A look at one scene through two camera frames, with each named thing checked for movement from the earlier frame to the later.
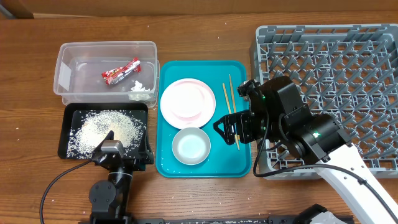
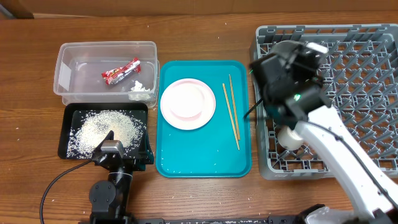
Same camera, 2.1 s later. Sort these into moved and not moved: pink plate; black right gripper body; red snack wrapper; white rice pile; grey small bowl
Moved: grey small bowl; black right gripper body
Not moved: white rice pile; pink plate; red snack wrapper
